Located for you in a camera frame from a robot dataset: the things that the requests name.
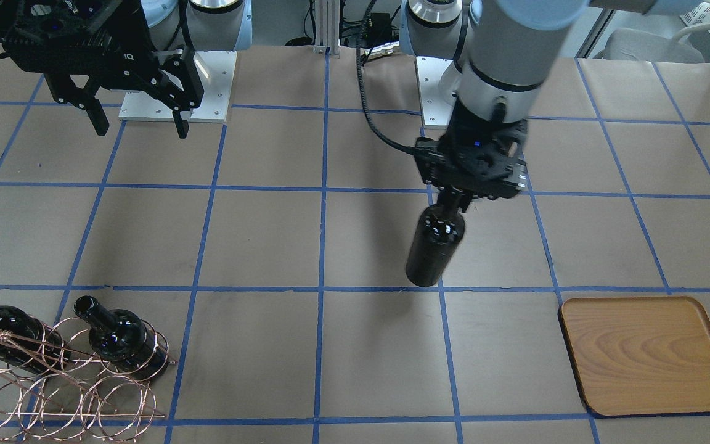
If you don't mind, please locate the dark wine bottle middle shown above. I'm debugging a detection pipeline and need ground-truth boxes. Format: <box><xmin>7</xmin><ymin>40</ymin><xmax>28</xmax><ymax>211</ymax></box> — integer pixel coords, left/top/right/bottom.
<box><xmin>73</xmin><ymin>295</ymin><xmax>167</xmax><ymax>382</ymax></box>

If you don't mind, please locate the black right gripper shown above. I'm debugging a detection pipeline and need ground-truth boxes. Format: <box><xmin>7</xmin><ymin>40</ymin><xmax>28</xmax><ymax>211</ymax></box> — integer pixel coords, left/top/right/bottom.
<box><xmin>0</xmin><ymin>1</ymin><xmax>205</xmax><ymax>139</ymax></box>

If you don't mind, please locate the wooden serving tray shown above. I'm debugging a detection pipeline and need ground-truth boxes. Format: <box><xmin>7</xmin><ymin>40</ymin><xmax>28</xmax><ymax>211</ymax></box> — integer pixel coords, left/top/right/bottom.
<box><xmin>558</xmin><ymin>295</ymin><xmax>710</xmax><ymax>417</ymax></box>

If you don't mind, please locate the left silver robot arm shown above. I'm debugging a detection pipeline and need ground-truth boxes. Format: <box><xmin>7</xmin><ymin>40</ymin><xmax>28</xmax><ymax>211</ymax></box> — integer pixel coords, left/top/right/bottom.
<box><xmin>400</xmin><ymin>1</ymin><xmax>696</xmax><ymax>216</ymax></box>

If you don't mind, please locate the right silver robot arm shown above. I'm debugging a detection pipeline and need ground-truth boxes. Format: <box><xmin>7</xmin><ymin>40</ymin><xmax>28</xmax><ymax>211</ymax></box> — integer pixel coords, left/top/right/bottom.
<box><xmin>0</xmin><ymin>1</ymin><xmax>249</xmax><ymax>138</ymax></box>

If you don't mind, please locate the dark wine bottle rear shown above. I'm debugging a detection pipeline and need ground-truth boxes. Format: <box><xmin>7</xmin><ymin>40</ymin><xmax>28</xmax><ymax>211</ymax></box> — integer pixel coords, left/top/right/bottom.
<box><xmin>0</xmin><ymin>305</ymin><xmax>67</xmax><ymax>376</ymax></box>

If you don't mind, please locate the copper wire bottle basket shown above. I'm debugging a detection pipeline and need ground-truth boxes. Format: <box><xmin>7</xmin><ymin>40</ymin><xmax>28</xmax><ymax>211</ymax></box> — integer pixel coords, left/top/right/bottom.
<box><xmin>0</xmin><ymin>318</ymin><xmax>166</xmax><ymax>443</ymax></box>

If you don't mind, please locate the dark wine bottle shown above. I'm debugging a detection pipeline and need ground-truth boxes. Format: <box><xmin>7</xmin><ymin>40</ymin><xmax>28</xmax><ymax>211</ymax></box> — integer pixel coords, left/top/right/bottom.
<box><xmin>405</xmin><ymin>205</ymin><xmax>466</xmax><ymax>287</ymax></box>
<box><xmin>0</xmin><ymin>305</ymin><xmax>67</xmax><ymax>376</ymax></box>
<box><xmin>73</xmin><ymin>295</ymin><xmax>167</xmax><ymax>382</ymax></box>

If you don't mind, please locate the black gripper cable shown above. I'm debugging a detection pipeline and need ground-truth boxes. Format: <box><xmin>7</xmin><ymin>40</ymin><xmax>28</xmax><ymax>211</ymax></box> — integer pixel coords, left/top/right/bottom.
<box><xmin>355</xmin><ymin>0</ymin><xmax>423</xmax><ymax>155</ymax></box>

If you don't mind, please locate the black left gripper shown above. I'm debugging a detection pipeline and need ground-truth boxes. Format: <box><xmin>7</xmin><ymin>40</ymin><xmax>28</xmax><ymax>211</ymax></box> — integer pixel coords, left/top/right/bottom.
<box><xmin>414</xmin><ymin>101</ymin><xmax>529</xmax><ymax>213</ymax></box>

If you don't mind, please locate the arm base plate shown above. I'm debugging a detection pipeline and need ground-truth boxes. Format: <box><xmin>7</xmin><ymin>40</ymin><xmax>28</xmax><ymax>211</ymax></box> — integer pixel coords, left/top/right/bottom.
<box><xmin>416</xmin><ymin>57</ymin><xmax>461</xmax><ymax>130</ymax></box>
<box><xmin>118</xmin><ymin>51</ymin><xmax>239</xmax><ymax>123</ymax></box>

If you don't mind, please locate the dark wine bottle front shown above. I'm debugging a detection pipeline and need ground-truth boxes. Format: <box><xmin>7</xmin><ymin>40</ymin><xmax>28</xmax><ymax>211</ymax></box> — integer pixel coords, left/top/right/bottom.
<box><xmin>405</xmin><ymin>205</ymin><xmax>466</xmax><ymax>287</ymax></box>

